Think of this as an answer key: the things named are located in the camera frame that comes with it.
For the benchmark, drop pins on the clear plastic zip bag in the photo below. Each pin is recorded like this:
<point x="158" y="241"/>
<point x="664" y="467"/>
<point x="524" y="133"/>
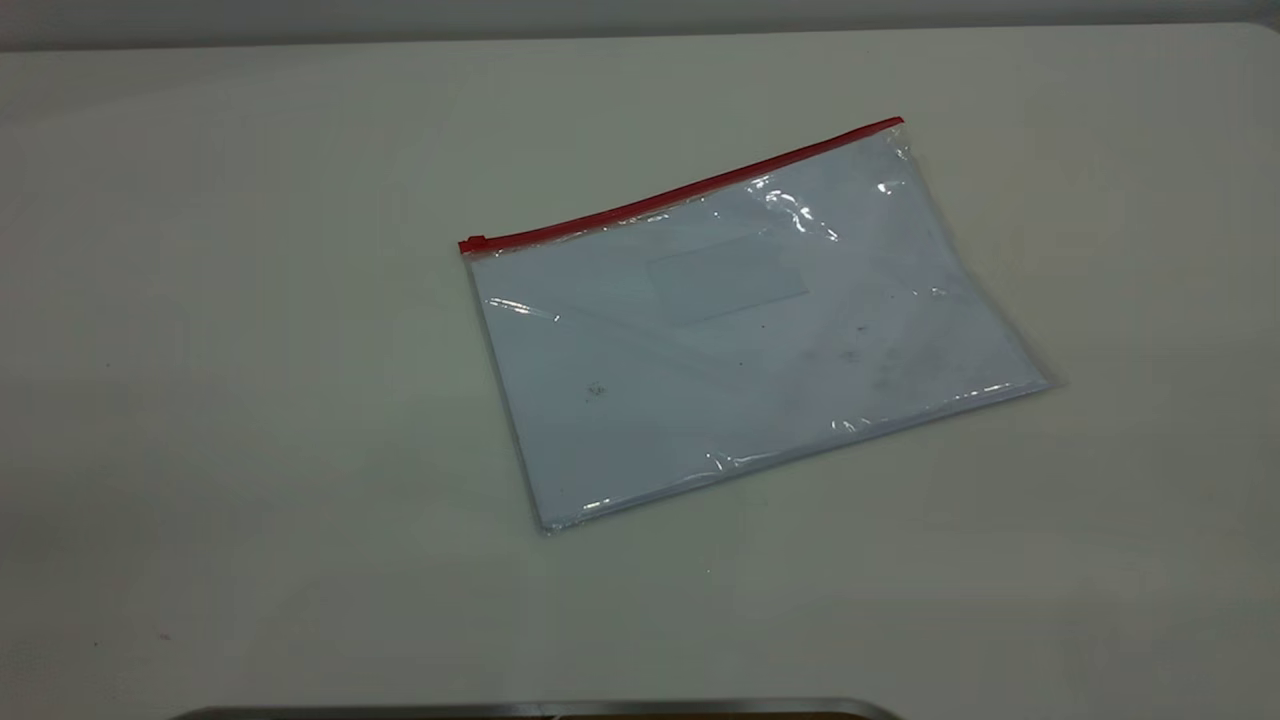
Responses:
<point x="750" y="350"/>

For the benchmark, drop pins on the red zipper slider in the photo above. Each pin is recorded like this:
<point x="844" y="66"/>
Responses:
<point x="472" y="245"/>

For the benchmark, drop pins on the grey metal edge strip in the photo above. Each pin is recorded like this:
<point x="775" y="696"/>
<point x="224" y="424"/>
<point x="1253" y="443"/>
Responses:
<point x="500" y="711"/>

